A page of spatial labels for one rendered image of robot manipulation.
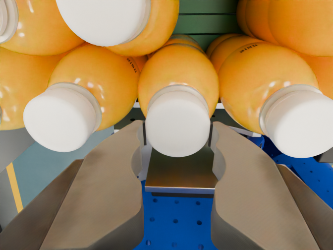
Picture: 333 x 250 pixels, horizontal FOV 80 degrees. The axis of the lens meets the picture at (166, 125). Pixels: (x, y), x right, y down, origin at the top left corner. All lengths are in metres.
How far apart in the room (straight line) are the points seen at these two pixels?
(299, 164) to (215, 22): 0.67
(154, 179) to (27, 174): 1.88
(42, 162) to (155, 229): 1.68
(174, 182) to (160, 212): 0.07
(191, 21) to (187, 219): 0.27
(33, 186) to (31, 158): 0.32
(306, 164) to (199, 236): 0.65
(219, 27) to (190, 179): 0.21
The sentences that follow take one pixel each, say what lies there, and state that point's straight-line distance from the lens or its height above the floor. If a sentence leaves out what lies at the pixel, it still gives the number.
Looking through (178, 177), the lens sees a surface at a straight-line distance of 0.25.
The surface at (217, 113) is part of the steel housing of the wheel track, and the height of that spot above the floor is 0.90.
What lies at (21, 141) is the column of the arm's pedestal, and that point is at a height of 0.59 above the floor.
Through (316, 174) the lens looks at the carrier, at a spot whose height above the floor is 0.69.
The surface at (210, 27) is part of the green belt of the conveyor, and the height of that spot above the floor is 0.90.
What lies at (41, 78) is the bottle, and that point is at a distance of 0.20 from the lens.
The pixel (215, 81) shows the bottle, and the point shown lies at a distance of 0.16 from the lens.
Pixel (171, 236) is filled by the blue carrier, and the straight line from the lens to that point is 0.28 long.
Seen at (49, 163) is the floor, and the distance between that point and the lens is 1.89.
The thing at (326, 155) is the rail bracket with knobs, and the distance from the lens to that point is 0.33.
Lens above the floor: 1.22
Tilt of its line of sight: 61 degrees down
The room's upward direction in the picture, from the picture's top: 174 degrees counter-clockwise
